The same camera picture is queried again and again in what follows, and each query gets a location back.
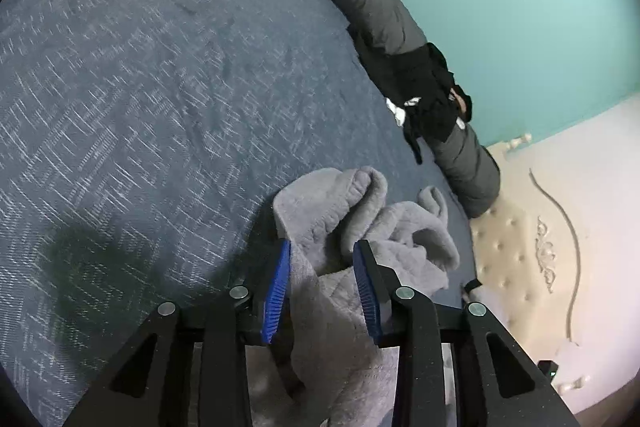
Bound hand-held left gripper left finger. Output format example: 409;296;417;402
62;238;292;427

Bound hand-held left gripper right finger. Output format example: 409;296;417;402
352;239;581;427

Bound grey fleece pants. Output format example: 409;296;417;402
247;165;462;427

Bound pile of black clothes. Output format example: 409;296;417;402
350;24;473;166

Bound cream tufted headboard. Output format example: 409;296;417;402
470;94;640;418

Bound small white cloth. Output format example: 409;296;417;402
384;97;422;128

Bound bed with blue sheet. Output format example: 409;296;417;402
0;0;481;427

